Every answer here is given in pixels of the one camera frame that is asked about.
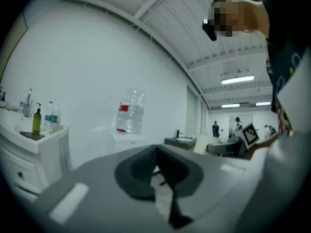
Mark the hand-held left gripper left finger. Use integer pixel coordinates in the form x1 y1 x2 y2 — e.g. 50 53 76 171
31 144 171 233

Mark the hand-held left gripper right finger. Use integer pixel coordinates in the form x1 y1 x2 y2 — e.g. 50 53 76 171
156 144 266 233

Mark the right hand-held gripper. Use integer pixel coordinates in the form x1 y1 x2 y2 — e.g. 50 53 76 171
240 122 260 150

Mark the white water dispenser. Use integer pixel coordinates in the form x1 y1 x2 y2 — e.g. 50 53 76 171
110 132 151 152

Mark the person's right forearm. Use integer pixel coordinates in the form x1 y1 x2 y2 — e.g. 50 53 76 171
245 133 279 160

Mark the clear plastic water bottle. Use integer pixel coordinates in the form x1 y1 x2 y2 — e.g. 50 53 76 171
44 101 53 131
51 103 60 131

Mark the large clear water jug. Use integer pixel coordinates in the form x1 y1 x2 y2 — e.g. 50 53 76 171
115 88 145 134

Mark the dark wooden vanity cabinet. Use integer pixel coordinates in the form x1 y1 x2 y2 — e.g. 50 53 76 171
164 136 197 150

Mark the white drawer cabinet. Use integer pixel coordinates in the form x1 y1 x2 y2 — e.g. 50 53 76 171
0 108 71 201

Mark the person's black printed t-shirt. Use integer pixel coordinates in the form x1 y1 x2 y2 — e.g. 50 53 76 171
261 0 311 136

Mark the black phone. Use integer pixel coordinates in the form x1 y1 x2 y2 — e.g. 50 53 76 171
19 131 46 141

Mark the green pump soap bottle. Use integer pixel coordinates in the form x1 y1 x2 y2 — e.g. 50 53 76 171
32 102 42 137

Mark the person's head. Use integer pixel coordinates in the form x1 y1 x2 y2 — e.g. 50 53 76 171
208 0 270 38

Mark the chrome faucet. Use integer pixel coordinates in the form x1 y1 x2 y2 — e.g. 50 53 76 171
23 88 34 117

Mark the black head-worn camera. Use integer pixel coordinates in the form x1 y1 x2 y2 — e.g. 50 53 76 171
202 19 217 42

